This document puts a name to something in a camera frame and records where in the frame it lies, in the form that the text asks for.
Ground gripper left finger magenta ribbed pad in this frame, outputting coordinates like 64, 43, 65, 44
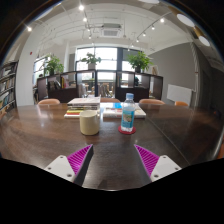
45, 144, 93, 186

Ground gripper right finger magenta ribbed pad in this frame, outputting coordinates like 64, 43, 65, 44
135, 145, 181, 182

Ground clear water bottle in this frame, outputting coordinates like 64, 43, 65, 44
121, 93, 135, 131

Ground red round coaster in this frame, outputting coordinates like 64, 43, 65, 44
118, 125, 136, 135

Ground cream ceramic cup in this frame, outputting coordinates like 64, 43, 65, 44
79, 110, 99, 135

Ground stack of books left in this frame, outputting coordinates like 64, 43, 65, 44
64, 97, 100, 118

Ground orange chair centre right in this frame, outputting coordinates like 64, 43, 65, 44
139, 99, 165, 105

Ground orange chair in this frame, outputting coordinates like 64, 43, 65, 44
38, 98, 60, 105
175, 101, 189, 106
100, 97, 120, 103
139, 99, 165, 105

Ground flat book right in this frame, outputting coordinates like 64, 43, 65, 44
100, 102, 146, 118

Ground orange chair far right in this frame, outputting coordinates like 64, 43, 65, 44
175, 101, 189, 106

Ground orange chair right edge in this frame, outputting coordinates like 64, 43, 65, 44
217, 143, 224, 159

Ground orange chair far left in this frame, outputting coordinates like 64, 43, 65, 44
38, 98, 60, 105

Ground dark low shelving unit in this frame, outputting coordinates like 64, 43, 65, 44
37, 69, 163, 103

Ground potted plant left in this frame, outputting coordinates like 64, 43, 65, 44
44, 55, 64, 76

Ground potted plant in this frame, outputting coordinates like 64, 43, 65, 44
81, 53, 101, 70
44, 55, 64, 76
127, 51, 152, 73

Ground potted plant right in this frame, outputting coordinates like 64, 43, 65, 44
127, 51, 152, 73

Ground potted plant middle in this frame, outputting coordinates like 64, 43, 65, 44
81, 53, 101, 70

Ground tall bookshelf at left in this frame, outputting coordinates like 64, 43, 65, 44
0, 61, 18, 115

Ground ceiling air conditioner unit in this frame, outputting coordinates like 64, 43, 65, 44
101, 23, 121, 38

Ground white board against wall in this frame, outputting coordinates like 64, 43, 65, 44
167, 84, 192, 104

